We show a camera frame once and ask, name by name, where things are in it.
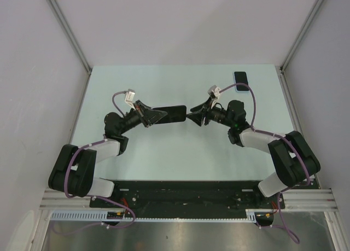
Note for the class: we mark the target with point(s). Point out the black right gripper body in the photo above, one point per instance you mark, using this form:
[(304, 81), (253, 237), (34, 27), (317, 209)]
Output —
[(211, 112)]

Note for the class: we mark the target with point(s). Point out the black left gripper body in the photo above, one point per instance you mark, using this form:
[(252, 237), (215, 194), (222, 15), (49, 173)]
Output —
[(140, 113)]

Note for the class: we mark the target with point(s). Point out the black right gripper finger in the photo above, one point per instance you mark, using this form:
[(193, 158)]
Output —
[(197, 118), (206, 106)]

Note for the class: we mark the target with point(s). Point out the phone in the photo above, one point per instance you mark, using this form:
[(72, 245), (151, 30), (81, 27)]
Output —
[(241, 81), (174, 114)]

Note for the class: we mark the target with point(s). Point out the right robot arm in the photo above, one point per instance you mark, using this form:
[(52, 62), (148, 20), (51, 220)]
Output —
[(292, 157)]

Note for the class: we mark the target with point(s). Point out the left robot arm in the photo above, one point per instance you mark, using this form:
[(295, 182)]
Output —
[(74, 169)]

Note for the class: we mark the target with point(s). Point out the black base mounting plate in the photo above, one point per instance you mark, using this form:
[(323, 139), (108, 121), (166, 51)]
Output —
[(192, 200)]

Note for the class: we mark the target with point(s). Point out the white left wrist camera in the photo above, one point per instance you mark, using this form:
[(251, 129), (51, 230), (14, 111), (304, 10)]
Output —
[(129, 96)]

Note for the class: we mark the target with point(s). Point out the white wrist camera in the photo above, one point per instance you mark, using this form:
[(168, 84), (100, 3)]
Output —
[(214, 92), (129, 96)]

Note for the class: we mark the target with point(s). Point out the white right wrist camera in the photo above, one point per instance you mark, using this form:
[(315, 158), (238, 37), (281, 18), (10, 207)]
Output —
[(214, 92)]

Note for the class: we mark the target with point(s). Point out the right aluminium frame post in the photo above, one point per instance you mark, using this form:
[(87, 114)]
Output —
[(308, 22)]

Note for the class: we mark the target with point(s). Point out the aluminium frame post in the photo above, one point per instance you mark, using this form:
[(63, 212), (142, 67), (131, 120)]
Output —
[(308, 22), (67, 30)]

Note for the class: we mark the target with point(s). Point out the left aluminium frame post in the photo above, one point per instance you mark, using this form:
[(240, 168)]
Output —
[(67, 30)]

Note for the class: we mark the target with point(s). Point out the aluminium front rail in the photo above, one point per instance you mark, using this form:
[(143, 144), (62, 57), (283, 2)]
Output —
[(295, 200)]

